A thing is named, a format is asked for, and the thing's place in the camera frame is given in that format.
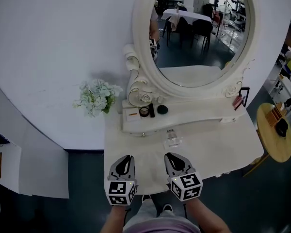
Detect oval white-framed mirror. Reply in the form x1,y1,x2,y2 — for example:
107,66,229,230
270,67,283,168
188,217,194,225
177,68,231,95
122,0,258,106

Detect person's grey trousers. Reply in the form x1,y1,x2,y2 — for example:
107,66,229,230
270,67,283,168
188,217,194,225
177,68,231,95
126,198,185,225

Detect pink flat case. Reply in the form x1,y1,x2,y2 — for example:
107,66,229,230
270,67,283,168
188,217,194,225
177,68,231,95
232,95,245,110

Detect clear plastic packet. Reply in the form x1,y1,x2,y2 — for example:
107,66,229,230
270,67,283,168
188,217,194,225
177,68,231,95
162,129,182,148

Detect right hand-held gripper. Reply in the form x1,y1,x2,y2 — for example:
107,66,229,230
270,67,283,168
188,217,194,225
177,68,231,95
163,152,204,202

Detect black pouch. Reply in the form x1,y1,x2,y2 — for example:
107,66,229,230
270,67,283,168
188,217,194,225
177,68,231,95
275,117,289,137

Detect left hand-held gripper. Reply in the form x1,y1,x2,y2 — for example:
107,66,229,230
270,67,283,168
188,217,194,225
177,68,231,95
104,154,138,206

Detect person's right forearm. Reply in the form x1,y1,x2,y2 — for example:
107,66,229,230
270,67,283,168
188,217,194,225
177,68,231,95
184,197,230,233

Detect person's left forearm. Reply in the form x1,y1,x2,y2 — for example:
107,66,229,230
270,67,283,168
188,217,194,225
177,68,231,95
99,204,127,233

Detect white shelf unit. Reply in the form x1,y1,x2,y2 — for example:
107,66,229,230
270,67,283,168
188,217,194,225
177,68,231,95
0,74,70,199

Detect flat white box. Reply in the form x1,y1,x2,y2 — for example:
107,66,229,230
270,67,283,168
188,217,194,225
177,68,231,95
125,107,141,123

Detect black device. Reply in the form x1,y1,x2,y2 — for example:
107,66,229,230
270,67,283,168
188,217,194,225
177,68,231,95
0,131,10,147

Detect wooden organizer box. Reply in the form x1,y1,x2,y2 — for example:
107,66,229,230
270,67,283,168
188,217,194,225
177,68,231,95
266,103,287,127

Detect white dressing table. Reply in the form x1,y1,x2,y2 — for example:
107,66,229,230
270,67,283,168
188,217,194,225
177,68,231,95
103,98,264,196

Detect white flowers in vase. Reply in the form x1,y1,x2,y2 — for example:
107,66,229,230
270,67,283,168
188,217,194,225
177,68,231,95
72,79,124,118

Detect black picture frame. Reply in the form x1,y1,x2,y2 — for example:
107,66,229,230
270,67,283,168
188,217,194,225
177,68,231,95
240,86,250,108

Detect round wooden table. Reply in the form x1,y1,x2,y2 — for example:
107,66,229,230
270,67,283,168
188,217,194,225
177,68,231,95
242,102,291,178

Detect person's purple shirt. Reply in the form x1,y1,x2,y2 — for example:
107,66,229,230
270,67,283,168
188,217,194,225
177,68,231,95
123,221,199,233

